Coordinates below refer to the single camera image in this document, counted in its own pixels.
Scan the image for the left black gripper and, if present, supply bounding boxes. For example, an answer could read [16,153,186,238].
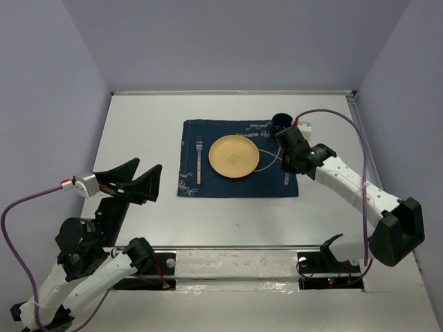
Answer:
[96,156,165,245]

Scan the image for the pink handled knife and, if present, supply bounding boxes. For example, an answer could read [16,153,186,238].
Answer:
[284,172,290,185]

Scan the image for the dark blue cup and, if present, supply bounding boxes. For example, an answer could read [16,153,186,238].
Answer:
[271,113,293,130]

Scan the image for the blue fish placemat cloth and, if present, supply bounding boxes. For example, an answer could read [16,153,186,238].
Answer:
[177,120,299,198]

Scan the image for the yellow plate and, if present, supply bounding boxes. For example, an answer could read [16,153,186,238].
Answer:
[208,135,260,178]

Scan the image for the pink handled fork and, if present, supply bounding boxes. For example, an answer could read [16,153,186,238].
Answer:
[196,136,203,185]

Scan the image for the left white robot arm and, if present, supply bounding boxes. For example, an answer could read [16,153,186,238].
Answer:
[10,158,163,331]

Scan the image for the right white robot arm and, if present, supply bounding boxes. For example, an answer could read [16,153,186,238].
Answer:
[275,126,425,271]

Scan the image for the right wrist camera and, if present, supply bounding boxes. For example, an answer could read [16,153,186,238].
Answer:
[293,121,312,140]

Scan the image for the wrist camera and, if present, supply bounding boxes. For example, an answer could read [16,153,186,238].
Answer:
[293,121,312,140]
[60,172,111,199]

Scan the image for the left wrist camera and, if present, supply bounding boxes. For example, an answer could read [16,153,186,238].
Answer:
[60,172,111,199]

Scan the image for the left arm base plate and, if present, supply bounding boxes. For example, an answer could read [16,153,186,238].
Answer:
[113,248,177,291]

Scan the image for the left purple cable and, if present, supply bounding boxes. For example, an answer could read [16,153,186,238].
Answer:
[1,185,115,332]

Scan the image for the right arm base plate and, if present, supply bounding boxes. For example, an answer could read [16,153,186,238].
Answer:
[296,234,364,291]

